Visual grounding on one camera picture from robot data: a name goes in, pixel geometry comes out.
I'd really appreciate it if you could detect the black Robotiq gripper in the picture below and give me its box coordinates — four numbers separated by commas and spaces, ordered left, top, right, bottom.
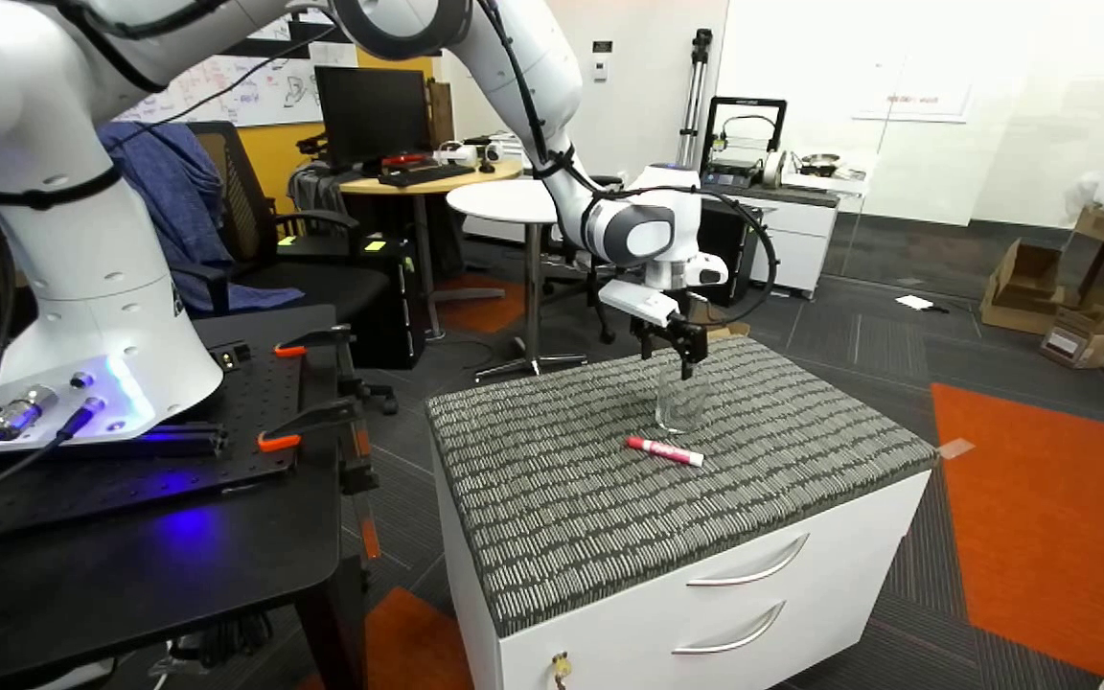
626, 298, 715, 389

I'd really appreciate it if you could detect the small clear glass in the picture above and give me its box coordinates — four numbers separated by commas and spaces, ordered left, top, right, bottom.
647, 375, 707, 443

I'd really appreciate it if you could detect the white marker with red cap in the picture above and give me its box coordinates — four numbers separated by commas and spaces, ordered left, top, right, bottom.
622, 435, 707, 472

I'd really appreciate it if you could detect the small brown cardboard piece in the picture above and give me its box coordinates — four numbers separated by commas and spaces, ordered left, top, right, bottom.
700, 316, 753, 348

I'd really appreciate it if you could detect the white low cabinet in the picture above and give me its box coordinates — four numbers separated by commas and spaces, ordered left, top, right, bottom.
688, 181, 843, 305

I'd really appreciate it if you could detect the large grey carpet mat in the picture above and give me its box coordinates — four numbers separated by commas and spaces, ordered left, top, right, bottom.
421, 334, 941, 641

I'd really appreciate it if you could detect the round white table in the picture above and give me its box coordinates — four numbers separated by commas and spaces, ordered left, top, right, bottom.
443, 175, 622, 389

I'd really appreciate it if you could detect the white drawer cabinet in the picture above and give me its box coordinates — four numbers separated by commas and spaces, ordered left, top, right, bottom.
434, 444, 940, 690

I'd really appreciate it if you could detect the black tripod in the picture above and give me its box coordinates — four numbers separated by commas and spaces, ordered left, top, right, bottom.
672, 22, 724, 201

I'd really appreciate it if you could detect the black computer tower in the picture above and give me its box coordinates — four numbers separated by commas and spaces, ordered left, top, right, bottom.
347, 227, 434, 371

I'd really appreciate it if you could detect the round wooden desk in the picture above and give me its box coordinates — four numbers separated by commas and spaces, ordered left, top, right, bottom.
338, 156, 531, 344

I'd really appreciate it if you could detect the black keyboard with red item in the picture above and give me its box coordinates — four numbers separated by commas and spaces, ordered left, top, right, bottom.
375, 145, 484, 191

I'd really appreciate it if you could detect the open cardboard box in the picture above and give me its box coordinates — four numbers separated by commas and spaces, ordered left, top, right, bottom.
977, 237, 1069, 340

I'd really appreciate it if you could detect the black chair with jacket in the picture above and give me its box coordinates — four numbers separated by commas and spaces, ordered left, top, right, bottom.
182, 118, 391, 326

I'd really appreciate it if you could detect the flat cardboard box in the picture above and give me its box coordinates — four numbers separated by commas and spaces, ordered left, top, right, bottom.
1040, 316, 1104, 375

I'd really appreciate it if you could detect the black computer monitor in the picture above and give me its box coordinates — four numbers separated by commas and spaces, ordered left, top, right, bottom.
309, 67, 435, 173

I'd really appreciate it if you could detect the blue jacket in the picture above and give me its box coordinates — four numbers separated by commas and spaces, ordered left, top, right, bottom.
94, 118, 309, 320

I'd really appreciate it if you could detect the black robot table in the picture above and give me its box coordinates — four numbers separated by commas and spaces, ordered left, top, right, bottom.
0, 298, 370, 690

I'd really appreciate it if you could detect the black frame 3D printer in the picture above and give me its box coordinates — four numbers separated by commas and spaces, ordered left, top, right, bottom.
697, 92, 794, 191

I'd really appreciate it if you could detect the white wall thermostat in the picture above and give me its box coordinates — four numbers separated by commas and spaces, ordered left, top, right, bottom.
587, 36, 617, 90

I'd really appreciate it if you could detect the black clamp with orange handle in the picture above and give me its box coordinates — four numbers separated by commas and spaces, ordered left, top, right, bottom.
251, 394, 383, 500
267, 321, 361, 389

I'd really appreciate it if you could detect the white wall poster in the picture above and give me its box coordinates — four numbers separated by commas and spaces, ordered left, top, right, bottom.
116, 45, 324, 133

